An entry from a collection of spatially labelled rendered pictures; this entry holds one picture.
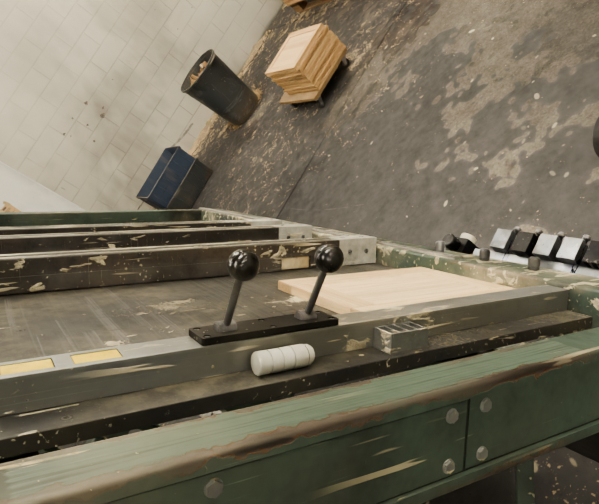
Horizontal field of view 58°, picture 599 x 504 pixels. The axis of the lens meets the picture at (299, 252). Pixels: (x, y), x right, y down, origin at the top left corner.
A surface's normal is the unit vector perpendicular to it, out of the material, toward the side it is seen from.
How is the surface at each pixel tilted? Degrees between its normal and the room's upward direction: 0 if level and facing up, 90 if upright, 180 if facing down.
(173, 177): 90
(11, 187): 90
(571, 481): 0
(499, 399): 90
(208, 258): 90
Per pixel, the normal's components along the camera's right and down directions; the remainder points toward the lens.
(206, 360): 0.52, 0.14
